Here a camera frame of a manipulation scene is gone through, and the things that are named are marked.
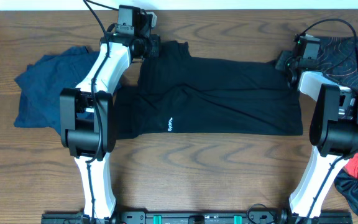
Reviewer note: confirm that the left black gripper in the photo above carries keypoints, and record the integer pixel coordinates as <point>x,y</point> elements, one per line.
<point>154,40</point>

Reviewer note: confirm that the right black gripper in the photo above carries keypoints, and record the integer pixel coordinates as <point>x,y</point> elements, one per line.
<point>279,63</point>

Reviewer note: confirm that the black Sydro t-shirt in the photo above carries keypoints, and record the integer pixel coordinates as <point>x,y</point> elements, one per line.
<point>178,93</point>

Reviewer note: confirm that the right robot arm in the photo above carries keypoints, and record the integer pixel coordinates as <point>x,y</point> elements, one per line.
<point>333,130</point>

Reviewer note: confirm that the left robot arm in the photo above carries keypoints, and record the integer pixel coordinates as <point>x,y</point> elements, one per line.
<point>88,128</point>

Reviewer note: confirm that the folded navy blue shorts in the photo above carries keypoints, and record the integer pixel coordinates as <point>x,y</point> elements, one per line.
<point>42,83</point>

